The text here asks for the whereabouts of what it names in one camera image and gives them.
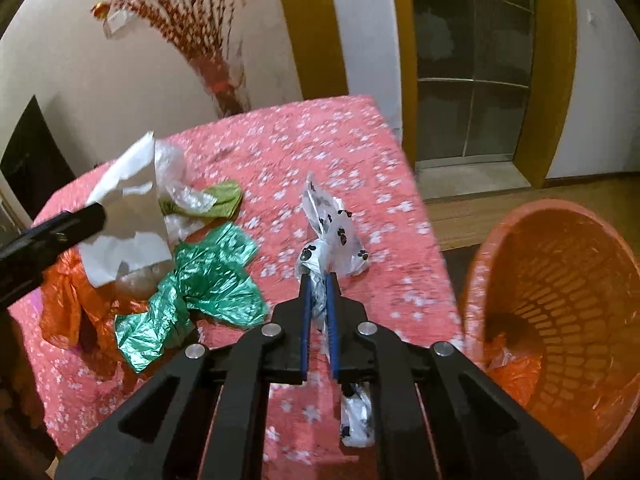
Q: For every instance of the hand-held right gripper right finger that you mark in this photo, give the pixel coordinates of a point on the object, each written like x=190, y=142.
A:
x=333, y=325

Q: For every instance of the red berry branch bouquet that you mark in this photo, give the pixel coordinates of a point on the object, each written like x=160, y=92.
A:
x=170, y=5

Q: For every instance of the orange plastic waste basket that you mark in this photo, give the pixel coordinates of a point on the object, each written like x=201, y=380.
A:
x=575, y=260

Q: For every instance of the narrow wooden wall trim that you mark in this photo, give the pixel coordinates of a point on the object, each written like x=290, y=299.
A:
x=315, y=35

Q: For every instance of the white paw-print plastic bag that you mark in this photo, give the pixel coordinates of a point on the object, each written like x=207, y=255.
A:
x=335, y=240

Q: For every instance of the black television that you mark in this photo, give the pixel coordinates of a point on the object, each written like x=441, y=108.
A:
x=35, y=160

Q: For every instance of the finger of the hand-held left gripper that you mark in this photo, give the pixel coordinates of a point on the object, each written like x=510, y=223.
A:
x=65, y=232

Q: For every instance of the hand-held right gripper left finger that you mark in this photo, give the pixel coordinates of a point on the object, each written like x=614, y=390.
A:
x=303, y=320

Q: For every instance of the small white wall switch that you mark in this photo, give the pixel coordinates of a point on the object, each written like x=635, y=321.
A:
x=591, y=17

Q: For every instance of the crumpled orange plastic bag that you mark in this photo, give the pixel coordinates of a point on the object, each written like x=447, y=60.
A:
x=515, y=375

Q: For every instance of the glass door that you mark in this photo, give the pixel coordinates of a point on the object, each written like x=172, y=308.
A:
x=470, y=60

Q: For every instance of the red floral tablecloth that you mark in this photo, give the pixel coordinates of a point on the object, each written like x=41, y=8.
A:
x=300, y=160

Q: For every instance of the clear plastic bag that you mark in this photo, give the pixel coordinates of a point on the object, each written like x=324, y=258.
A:
x=172, y=170

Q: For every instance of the yellow-green plastic bag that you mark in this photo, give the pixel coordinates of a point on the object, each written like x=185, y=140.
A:
x=227, y=197

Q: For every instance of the green plastic bag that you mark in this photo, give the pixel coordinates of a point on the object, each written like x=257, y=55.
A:
x=210, y=280

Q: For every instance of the wooden door frame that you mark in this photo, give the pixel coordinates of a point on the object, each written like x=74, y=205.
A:
x=555, y=85

